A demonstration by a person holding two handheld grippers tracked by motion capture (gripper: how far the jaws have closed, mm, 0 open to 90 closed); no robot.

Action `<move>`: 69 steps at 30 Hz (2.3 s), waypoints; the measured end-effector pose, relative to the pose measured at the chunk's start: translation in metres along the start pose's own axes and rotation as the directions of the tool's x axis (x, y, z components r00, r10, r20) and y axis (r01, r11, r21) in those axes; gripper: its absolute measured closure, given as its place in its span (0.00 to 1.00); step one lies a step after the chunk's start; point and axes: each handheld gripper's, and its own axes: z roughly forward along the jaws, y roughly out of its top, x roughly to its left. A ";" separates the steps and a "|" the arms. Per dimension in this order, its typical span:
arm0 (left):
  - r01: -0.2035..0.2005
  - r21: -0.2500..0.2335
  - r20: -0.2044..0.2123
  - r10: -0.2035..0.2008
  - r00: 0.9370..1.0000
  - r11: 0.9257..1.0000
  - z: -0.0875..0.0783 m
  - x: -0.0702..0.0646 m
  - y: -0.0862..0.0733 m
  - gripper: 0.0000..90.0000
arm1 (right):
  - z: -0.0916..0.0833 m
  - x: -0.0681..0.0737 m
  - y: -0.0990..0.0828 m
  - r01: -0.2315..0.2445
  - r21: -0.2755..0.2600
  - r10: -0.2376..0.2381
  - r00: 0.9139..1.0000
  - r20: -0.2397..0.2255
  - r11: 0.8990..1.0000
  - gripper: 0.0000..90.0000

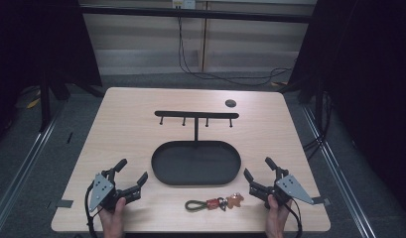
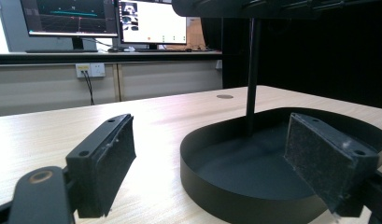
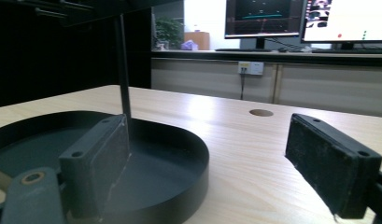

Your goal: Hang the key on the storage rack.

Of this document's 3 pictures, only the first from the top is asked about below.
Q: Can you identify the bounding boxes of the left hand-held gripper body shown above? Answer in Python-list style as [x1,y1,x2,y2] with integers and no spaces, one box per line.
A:
[88,169,142,213]

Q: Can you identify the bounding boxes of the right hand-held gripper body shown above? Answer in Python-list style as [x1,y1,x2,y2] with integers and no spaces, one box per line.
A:
[248,169,315,210]

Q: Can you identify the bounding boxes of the keychain with green cord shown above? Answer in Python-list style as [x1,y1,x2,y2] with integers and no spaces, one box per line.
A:
[184,192,245,213]

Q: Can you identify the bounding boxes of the black key rack with tray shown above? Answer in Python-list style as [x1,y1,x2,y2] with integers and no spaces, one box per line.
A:
[151,110,242,186]

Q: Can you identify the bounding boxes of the person's left hand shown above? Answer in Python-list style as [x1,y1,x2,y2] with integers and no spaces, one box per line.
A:
[97,196,127,238]

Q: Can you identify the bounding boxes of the person's right hand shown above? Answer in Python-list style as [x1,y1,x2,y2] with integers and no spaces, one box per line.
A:
[264,193,293,238]

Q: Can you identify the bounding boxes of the black metal stand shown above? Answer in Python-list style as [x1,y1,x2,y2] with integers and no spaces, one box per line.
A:
[39,68,54,133]

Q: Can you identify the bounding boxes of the yellow strip on floor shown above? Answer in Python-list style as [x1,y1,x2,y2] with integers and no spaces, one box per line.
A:
[26,94,42,110]

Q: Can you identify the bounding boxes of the black curtain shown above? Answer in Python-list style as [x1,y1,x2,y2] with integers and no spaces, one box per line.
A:
[0,0,103,147]
[279,0,406,221]

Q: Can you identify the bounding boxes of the black horizontal bar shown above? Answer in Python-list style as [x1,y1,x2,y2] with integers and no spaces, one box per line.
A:
[78,5,313,24]

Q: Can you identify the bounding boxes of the left hand-held gripper cable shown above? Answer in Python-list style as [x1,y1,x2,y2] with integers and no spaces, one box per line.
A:
[83,181,99,238]

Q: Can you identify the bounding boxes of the hand-held gripper cable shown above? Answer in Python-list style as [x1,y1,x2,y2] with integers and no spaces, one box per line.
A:
[283,197,304,238]
[83,181,99,238]

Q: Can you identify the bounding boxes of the right hand-held gripper cable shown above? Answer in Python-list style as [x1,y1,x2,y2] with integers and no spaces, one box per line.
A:
[283,197,304,238]

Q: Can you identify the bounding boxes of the metal floor rail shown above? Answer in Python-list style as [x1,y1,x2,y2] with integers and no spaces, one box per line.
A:
[301,104,377,238]
[0,107,66,234]

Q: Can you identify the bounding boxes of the bundle of black cables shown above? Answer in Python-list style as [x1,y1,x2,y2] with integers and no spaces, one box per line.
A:
[302,91,335,161]

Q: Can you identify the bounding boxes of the black cable on floor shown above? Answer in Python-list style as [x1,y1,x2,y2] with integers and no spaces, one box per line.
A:
[177,15,293,88]

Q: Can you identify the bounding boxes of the white wall socket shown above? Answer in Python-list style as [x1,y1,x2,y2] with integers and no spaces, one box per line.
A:
[172,0,197,10]

